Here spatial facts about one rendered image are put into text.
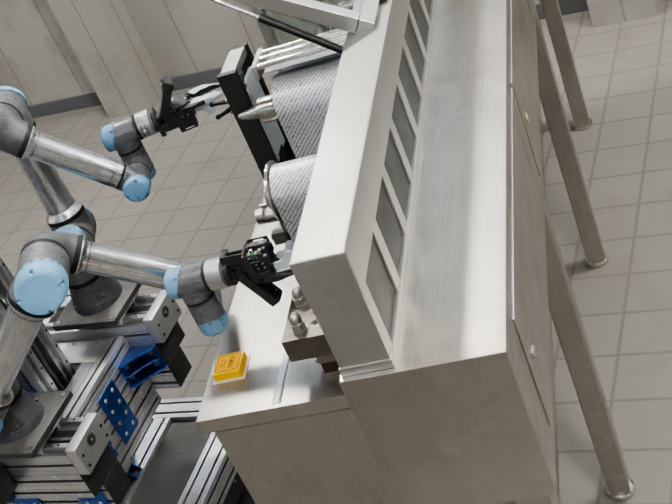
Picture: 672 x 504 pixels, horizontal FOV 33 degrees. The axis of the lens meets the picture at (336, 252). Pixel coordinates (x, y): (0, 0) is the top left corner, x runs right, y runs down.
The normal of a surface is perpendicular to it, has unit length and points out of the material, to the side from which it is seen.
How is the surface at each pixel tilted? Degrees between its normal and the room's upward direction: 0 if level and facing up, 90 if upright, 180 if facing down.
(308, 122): 92
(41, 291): 85
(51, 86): 90
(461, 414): 90
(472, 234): 0
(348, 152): 0
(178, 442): 0
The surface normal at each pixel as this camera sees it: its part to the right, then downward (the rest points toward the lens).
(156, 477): -0.34, -0.77
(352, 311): -0.12, 0.60
